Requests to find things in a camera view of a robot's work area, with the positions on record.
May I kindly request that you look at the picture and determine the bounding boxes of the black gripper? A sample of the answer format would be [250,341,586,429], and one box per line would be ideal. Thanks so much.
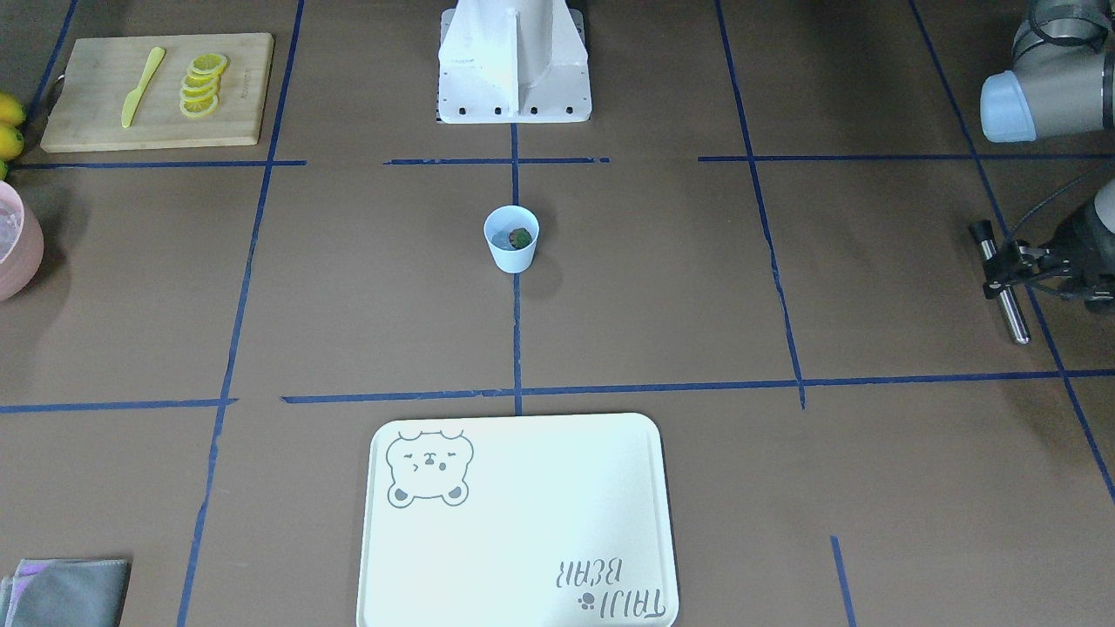
[983,209,1114,314]

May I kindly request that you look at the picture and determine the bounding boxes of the steel muddler rod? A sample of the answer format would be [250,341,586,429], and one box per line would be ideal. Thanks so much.
[968,219,1031,346]

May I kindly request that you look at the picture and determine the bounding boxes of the red strawberry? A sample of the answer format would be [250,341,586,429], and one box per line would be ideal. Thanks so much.
[514,226,534,251]

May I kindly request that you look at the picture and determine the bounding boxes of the clear ice cube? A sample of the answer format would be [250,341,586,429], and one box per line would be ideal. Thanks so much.
[489,229,517,250]

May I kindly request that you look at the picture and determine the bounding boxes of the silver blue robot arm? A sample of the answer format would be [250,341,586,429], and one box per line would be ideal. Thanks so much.
[980,1,1114,316]

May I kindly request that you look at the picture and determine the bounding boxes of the light blue cup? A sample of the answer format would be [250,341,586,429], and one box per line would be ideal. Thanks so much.
[484,204,540,274]

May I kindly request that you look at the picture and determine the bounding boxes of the cream bear tray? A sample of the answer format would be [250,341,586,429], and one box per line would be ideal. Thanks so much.
[355,413,680,626]

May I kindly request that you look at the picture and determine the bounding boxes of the lemon slices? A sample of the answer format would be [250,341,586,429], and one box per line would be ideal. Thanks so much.
[180,52,230,119]

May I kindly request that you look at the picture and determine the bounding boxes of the wooden cutting board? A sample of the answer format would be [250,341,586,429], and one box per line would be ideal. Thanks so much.
[39,32,274,153]

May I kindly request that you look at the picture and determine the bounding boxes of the yellow knife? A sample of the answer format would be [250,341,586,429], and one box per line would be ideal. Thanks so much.
[119,46,166,131]

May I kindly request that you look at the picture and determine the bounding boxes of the pink bowl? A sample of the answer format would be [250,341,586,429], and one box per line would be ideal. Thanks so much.
[1,181,43,301]

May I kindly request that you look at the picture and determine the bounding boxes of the yellow lemon middle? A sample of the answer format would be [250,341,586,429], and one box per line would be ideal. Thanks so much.
[0,123,25,162]

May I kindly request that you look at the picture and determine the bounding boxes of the yellow lemon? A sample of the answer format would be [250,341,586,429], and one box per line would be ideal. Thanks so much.
[0,123,25,162]
[0,91,27,127]

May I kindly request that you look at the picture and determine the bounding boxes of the grey folded cloth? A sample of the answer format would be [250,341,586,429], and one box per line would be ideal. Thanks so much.
[1,558,130,626]

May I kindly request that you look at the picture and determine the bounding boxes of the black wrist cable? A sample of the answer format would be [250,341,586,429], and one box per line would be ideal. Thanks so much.
[1002,171,1107,253]

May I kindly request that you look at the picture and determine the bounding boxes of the white camera pole mount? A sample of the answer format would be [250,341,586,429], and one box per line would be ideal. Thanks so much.
[436,1,592,125]

